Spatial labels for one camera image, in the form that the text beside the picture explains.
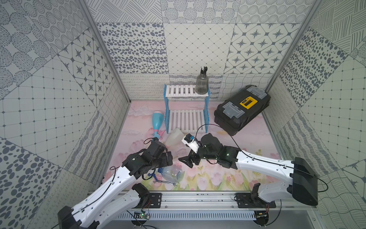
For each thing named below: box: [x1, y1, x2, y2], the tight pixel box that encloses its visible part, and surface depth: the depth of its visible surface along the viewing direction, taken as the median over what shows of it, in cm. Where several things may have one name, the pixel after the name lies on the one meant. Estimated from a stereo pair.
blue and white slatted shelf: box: [163, 83, 211, 135], surface depth 106 cm
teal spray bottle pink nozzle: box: [152, 110, 164, 139], surface depth 103 cm
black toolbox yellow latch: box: [213, 84, 271, 136], surface depth 97 cm
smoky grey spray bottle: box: [194, 66, 209, 95], surface depth 87 cm
